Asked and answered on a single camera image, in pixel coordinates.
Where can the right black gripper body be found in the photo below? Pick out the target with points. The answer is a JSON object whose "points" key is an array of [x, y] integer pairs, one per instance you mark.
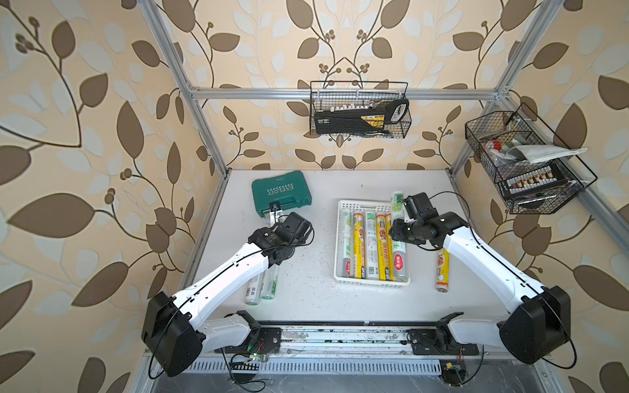
{"points": [[407, 231]]}

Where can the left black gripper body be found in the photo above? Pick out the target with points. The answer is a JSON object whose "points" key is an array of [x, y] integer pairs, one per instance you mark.
{"points": [[283, 224]]}

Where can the clear wrap roll thin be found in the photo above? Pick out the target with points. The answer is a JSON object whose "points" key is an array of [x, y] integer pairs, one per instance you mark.
{"points": [[270, 281]]}

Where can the white plastic basket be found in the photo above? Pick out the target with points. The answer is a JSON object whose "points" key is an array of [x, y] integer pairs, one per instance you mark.
{"points": [[381, 208]]}

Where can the green white wrap roll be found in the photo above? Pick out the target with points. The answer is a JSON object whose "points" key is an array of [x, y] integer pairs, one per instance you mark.
{"points": [[371, 246]]}

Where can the clear plastic wrap roll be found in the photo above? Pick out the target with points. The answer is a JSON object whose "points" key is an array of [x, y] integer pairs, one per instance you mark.
{"points": [[254, 286]]}

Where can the yellow plastic wrap roll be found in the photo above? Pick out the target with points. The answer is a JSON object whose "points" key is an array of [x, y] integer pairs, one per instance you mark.
{"points": [[358, 245]]}

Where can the green label wrap roll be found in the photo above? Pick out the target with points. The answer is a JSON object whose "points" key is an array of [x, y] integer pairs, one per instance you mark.
{"points": [[346, 226]]}

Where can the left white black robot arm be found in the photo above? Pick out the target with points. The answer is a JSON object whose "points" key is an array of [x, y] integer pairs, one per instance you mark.
{"points": [[177, 329]]}

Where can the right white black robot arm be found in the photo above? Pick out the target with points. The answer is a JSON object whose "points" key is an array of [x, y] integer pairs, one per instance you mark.
{"points": [[538, 318]]}

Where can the green plastic tool case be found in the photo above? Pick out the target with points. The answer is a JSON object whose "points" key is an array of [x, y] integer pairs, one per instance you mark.
{"points": [[289, 191]]}

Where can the black yellow hand saw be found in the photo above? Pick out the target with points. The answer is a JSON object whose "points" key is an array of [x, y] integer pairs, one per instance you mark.
{"points": [[389, 119]]}

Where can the white paper sheet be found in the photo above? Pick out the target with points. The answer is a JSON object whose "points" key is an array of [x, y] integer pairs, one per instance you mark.
{"points": [[535, 154]]}

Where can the black bit set holder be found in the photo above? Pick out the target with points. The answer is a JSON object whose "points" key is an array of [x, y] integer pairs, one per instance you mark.
{"points": [[532, 182]]}

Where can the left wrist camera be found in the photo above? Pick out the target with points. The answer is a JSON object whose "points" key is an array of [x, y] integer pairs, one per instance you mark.
{"points": [[275, 212]]}

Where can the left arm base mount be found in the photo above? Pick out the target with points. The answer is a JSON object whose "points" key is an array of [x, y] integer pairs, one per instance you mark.
{"points": [[266, 340]]}

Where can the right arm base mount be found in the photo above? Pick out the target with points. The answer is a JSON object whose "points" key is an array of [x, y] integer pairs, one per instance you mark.
{"points": [[435, 341]]}

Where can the right black wire basket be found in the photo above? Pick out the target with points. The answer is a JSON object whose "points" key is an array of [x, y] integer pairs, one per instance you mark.
{"points": [[492, 135]]}

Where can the black wire basket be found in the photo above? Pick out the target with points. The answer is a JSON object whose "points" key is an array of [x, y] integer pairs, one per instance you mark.
{"points": [[344, 92], [492, 135]]}

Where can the back black wire basket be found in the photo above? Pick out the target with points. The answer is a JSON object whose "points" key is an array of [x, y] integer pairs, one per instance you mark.
{"points": [[344, 92]]}

